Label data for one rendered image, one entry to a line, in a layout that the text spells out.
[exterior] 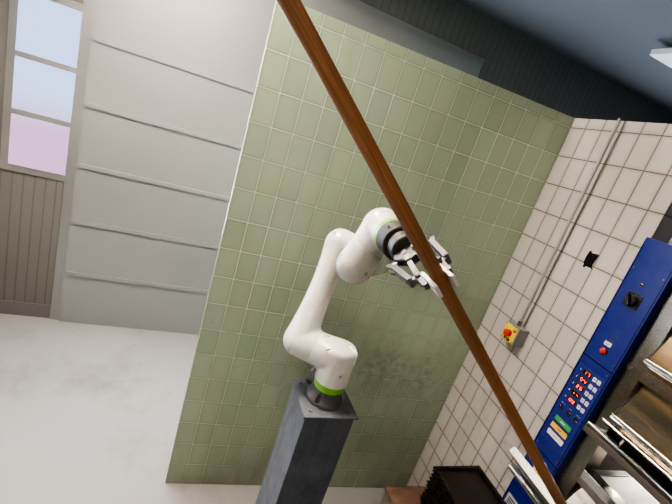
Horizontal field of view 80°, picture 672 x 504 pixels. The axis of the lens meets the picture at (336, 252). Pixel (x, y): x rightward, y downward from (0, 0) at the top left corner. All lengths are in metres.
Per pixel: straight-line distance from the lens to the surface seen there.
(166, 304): 3.94
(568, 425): 2.15
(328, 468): 1.79
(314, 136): 1.90
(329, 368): 1.52
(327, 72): 0.65
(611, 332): 2.03
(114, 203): 3.65
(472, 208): 2.28
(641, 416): 2.00
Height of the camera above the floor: 2.17
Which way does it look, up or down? 16 degrees down
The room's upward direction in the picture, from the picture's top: 18 degrees clockwise
